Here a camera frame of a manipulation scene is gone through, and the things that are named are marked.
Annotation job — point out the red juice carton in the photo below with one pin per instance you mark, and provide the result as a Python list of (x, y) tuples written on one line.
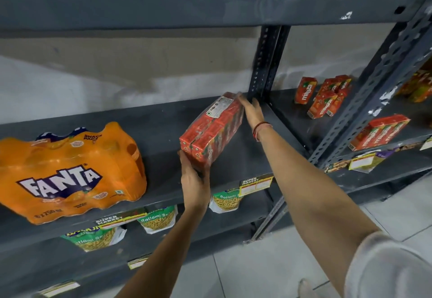
[(338, 102), (329, 85), (320, 106), (345, 81), (305, 90)]

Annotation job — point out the green white snack packet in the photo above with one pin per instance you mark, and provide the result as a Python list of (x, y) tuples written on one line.
[(96, 239), (158, 220), (225, 201)]

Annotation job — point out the person's left forearm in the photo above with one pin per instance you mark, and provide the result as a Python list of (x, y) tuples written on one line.
[(168, 254)]

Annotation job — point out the white shoe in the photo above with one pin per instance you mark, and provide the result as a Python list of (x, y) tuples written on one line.
[(305, 289)]

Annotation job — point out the person's left thumb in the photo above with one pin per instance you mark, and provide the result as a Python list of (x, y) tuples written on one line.
[(205, 172)]

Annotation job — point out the person's left hand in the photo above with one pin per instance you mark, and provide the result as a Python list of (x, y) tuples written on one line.
[(195, 188)]

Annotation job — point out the grey metal shelf unit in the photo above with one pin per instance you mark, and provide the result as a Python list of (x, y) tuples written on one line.
[(135, 4), (388, 81)]

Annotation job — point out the person's right forearm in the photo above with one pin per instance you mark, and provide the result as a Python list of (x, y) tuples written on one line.
[(303, 186)]

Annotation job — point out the person's right hand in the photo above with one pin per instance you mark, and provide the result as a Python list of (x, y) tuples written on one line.
[(254, 115)]

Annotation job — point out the orange soda bottle pack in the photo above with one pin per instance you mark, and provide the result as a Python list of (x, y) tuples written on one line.
[(67, 173)]

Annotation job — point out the white shirt sleeve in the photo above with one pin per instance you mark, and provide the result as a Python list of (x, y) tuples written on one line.
[(388, 269)]

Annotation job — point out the red juice carton pack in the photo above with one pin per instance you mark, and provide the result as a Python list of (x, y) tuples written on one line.
[(212, 129), (378, 132), (417, 86)]

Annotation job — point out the person's right thumb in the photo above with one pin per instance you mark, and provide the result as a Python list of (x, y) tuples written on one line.
[(243, 100)]

